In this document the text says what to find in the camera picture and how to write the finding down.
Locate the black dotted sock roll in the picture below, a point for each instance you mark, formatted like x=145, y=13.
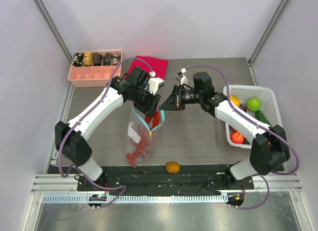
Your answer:
x=116, y=58

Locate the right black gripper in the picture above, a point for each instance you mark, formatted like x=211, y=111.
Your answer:
x=178, y=98

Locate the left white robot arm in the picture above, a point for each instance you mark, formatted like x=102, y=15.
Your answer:
x=71, y=137

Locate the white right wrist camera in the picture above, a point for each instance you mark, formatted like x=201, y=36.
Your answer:
x=181, y=77

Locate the purple toy grapes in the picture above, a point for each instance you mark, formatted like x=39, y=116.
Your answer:
x=243, y=107

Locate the dark brown sock roll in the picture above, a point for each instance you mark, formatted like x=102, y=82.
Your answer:
x=97, y=59

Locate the white plastic basket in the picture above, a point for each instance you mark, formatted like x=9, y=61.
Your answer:
x=269, y=107

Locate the green toy cucumber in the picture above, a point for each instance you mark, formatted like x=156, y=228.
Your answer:
x=261, y=117

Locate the black floral sock roll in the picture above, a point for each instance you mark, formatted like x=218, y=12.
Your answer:
x=78, y=59

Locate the pink compartment tray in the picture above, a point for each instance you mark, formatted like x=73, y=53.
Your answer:
x=93, y=76

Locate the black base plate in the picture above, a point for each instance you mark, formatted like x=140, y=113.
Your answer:
x=154, y=180

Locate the red folded cloth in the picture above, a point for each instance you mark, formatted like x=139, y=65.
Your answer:
x=158, y=65

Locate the red toy lobster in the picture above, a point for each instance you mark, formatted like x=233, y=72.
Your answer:
x=144, y=141

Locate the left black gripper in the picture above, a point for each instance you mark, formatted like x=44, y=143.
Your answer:
x=149, y=109

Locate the green toy lime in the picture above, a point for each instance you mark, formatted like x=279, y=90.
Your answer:
x=253, y=104

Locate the clear zip top bag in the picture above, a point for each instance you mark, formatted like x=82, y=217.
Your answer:
x=142, y=139

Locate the yellow orange toy mango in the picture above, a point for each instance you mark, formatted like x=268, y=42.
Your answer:
x=235, y=100

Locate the brown toy potato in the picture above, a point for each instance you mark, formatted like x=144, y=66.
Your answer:
x=172, y=167

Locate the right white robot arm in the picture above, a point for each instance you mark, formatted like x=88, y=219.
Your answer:
x=269, y=148

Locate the black patterned sock roll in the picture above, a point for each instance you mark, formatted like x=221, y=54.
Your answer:
x=107, y=59

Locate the yellow striped sock roll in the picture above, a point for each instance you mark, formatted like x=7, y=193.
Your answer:
x=87, y=59

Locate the perforated cable duct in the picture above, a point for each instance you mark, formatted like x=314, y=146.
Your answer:
x=100, y=199

